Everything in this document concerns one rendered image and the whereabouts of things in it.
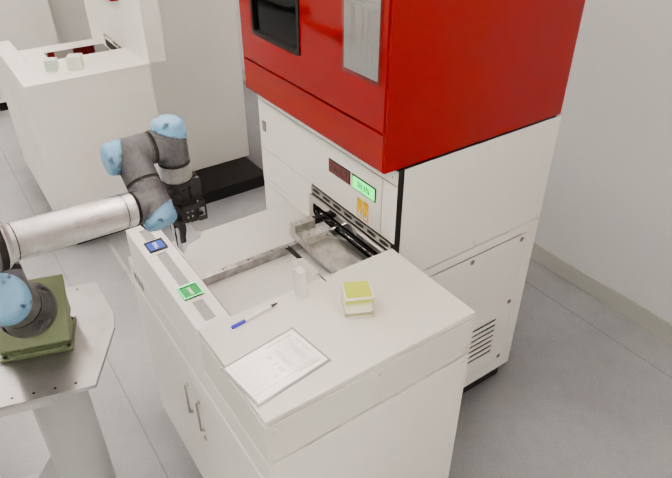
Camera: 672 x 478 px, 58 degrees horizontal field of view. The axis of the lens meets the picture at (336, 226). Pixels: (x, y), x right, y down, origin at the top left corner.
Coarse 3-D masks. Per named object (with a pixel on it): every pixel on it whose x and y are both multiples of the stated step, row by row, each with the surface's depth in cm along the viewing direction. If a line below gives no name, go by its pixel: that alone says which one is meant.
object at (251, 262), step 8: (280, 248) 200; (296, 248) 203; (256, 256) 196; (264, 256) 196; (272, 256) 198; (280, 256) 201; (232, 264) 192; (240, 264) 192; (248, 264) 194; (256, 264) 196; (216, 272) 189; (224, 272) 190; (232, 272) 192; (240, 272) 194; (208, 280) 188; (216, 280) 189
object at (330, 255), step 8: (304, 232) 202; (296, 240) 202; (320, 240) 198; (328, 240) 198; (304, 248) 199; (312, 248) 194; (320, 248) 194; (328, 248) 194; (336, 248) 194; (320, 256) 191; (328, 256) 191; (336, 256) 191; (344, 256) 191; (328, 264) 188; (336, 264) 187; (344, 264) 187; (352, 264) 187
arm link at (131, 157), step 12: (144, 132) 135; (108, 144) 130; (120, 144) 131; (132, 144) 132; (144, 144) 133; (156, 144) 134; (108, 156) 129; (120, 156) 130; (132, 156) 131; (144, 156) 133; (156, 156) 135; (108, 168) 132; (120, 168) 131; (132, 168) 130; (144, 168) 131; (132, 180) 130
